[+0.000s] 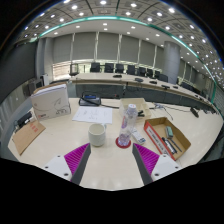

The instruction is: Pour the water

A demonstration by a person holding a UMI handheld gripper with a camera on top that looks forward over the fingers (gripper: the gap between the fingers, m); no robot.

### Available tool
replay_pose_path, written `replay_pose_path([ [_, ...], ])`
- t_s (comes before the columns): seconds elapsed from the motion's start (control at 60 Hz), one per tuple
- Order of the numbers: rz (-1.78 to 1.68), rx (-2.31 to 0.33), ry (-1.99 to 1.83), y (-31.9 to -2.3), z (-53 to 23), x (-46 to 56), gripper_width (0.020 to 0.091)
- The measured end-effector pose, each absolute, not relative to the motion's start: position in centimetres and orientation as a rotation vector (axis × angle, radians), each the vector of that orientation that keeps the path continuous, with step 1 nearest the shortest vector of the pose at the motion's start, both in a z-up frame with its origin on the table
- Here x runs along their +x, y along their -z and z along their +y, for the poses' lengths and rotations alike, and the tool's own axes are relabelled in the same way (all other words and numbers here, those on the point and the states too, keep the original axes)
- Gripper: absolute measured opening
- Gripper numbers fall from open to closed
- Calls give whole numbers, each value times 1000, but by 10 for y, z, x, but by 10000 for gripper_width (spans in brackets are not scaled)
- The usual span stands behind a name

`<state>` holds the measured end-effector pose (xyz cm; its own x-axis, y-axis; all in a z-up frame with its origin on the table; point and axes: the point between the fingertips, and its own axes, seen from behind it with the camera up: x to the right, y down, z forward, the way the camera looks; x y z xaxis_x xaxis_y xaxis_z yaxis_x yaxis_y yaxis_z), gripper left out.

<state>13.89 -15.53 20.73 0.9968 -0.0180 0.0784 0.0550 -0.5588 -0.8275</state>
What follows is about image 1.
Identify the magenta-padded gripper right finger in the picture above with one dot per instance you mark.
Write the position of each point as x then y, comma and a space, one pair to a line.
146, 158

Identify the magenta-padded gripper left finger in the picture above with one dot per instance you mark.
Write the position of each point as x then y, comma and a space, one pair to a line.
77, 158

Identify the clear plastic water bottle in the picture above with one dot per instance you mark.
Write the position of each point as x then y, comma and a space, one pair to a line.
126, 128

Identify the small white packet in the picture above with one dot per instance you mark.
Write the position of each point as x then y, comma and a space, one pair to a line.
138, 136

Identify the black marker pen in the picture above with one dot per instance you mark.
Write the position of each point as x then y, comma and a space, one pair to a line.
176, 145
168, 145

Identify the white ceramic mug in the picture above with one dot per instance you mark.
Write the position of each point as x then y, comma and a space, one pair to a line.
96, 136

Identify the flat round red coaster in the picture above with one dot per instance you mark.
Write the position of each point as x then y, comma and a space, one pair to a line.
117, 144

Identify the brown cardboard box red-edged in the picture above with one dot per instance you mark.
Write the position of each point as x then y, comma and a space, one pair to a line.
158, 126

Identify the green whiteboard eraser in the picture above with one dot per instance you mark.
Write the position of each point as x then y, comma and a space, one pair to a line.
169, 132

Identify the printed white paper sheet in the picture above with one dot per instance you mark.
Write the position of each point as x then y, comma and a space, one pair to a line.
92, 115

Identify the black desk phone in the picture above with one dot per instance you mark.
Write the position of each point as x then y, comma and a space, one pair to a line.
90, 100

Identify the large white cardboard box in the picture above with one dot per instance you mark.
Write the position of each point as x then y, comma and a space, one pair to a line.
50, 103

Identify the black power adapter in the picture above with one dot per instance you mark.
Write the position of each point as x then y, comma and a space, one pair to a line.
24, 119

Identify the black desktop microphone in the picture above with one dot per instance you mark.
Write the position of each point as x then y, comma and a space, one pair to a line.
194, 112

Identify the long curved conference desk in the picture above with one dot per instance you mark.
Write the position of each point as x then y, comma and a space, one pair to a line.
100, 80

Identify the grey boxy monitor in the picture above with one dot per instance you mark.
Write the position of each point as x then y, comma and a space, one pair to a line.
37, 85

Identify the row of black office chairs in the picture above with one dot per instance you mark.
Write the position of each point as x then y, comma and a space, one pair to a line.
119, 68

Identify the recessed ceiling lights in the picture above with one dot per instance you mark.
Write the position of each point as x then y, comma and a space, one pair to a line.
103, 2

